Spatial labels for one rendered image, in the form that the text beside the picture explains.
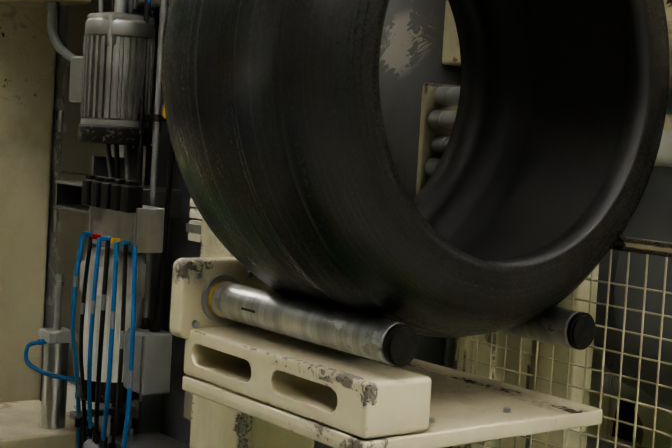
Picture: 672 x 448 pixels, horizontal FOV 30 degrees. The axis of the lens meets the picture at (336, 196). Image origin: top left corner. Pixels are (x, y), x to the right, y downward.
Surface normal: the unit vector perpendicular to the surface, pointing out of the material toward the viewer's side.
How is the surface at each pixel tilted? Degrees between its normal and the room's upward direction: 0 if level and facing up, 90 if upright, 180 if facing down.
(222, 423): 90
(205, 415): 90
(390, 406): 90
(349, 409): 90
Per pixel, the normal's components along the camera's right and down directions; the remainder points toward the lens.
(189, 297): 0.61, 0.07
